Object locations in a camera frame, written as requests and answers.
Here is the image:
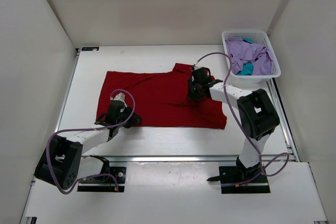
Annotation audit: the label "red t shirt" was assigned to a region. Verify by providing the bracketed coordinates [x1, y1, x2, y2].
[96, 63, 227, 129]

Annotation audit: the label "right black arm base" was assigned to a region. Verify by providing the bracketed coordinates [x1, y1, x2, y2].
[207, 158, 270, 194]

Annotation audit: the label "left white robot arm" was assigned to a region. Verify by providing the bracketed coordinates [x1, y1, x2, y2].
[34, 100, 142, 194]

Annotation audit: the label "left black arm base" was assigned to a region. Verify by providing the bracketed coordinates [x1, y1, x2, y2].
[77, 155, 127, 193]

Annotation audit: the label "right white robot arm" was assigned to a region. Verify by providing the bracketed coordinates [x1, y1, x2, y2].
[188, 67, 280, 182]

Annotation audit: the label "teal t shirt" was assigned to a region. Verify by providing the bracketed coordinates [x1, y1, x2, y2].
[236, 62, 254, 76]

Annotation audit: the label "purple t shirt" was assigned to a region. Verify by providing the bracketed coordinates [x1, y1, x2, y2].
[225, 37, 275, 76]

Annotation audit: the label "white plastic basket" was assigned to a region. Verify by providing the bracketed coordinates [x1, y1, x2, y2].
[222, 30, 281, 84]

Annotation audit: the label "black label sticker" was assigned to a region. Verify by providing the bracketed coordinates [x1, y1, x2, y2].
[81, 47, 100, 51]

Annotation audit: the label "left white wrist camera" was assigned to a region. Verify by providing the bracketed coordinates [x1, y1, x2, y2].
[110, 92, 125, 102]

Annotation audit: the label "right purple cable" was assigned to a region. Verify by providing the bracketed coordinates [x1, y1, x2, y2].
[193, 52, 290, 187]

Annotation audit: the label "purple cable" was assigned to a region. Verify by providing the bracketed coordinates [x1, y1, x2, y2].
[46, 89, 136, 195]
[193, 52, 290, 187]

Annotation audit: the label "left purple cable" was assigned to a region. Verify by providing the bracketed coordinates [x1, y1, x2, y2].
[46, 89, 136, 195]

